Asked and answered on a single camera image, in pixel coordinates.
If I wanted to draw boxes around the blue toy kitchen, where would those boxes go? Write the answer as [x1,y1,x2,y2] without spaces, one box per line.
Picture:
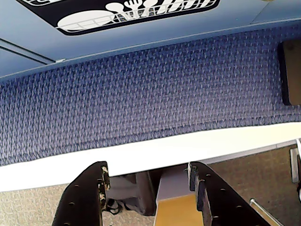
[0,0,301,78]

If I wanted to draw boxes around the grey yellow desk leg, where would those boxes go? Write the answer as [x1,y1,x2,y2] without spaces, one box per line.
[154,164,203,226]

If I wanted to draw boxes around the black edged brown panel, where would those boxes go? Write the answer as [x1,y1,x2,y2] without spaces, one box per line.
[277,40,301,106]

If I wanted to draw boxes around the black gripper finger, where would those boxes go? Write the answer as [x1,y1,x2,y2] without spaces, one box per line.
[187,161,271,226]
[51,161,111,226]

